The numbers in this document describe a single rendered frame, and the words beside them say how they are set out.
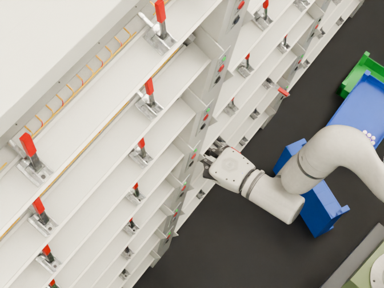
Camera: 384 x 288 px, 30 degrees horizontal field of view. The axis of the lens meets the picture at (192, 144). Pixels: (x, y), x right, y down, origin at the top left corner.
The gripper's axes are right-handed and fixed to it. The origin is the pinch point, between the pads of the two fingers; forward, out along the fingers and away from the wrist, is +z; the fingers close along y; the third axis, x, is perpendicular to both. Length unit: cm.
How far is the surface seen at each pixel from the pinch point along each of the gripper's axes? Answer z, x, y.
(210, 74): -13, -64, 17
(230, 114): -3.1, -11.9, -8.3
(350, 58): -1, 61, -104
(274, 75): 1.1, 7.6, -40.3
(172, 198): -3.2, -3.9, 18.0
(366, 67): -9, 61, -105
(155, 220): 0.5, 8.0, 21.5
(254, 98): 1.2, 7.6, -29.1
